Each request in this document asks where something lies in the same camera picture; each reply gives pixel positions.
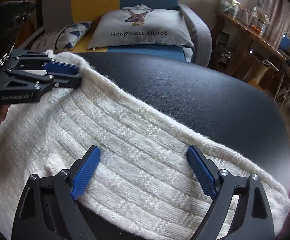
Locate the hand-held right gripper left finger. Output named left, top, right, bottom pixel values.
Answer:
left=11, top=145, right=101, bottom=240

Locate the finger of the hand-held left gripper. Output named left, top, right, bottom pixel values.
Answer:
left=15, top=51, right=80, bottom=76
left=6, top=68, right=83, bottom=90

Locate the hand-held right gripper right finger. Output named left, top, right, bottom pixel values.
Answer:
left=187, top=145, right=275, bottom=240

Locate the cream knitted scarf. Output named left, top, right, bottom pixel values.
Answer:
left=0, top=49, right=290, bottom=240

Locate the triangle pattern cushion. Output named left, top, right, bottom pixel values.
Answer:
left=30, top=21, right=93, bottom=53

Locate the grey deer print cushion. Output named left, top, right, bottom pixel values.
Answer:
left=87, top=4, right=195, bottom=53

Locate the beige woven basket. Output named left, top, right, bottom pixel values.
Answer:
left=245, top=55, right=279, bottom=85

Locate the wooden table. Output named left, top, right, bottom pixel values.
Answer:
left=216, top=11, right=289, bottom=80

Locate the cluster of jars and bottles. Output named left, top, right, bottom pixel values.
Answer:
left=219, top=0, right=270, bottom=30

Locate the beige patterned curtain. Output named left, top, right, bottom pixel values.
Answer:
left=261, top=0, right=290, bottom=48

